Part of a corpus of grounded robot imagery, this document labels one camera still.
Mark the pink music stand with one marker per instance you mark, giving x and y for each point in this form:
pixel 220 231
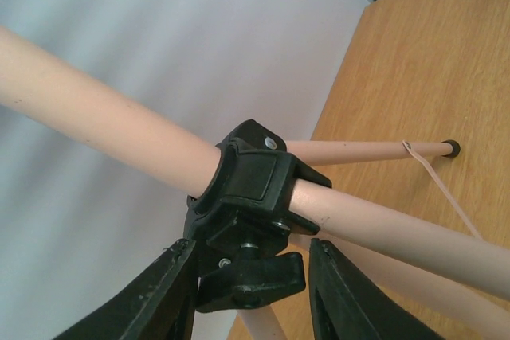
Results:
pixel 256 202

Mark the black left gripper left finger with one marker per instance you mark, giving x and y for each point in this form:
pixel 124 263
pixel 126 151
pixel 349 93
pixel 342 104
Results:
pixel 158 304

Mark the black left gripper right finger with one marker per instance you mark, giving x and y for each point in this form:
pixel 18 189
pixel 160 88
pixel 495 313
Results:
pixel 346 304

